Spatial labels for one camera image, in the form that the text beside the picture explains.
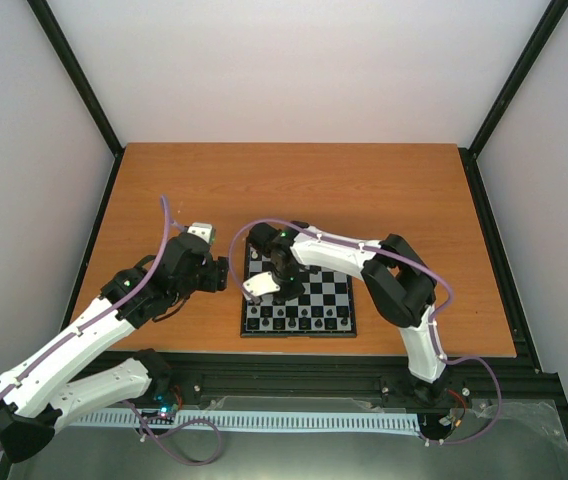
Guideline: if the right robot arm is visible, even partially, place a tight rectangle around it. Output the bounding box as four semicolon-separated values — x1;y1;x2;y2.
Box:
242;222;445;383

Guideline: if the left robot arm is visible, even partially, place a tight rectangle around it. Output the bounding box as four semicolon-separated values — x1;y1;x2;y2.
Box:
0;223;228;463

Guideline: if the black and white chessboard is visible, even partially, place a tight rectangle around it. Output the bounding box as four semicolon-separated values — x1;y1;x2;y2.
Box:
241;244;357;338

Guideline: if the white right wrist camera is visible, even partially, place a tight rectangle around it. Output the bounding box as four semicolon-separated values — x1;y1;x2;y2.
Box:
242;271;281;301

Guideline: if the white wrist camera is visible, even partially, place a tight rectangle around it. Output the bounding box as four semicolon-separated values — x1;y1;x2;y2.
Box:
186;222;216;246
242;271;281;301

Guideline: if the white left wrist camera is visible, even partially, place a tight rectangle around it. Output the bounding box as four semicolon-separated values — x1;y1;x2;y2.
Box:
186;222;216;246

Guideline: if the black aluminium frame rail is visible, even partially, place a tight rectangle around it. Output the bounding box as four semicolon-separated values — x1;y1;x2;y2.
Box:
162;353;567;412

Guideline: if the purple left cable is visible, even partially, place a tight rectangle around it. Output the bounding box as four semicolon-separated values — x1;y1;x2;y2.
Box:
0;194;190;459

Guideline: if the white slotted cable duct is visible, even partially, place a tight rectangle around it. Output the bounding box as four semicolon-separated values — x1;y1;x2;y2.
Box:
72;407;420;436

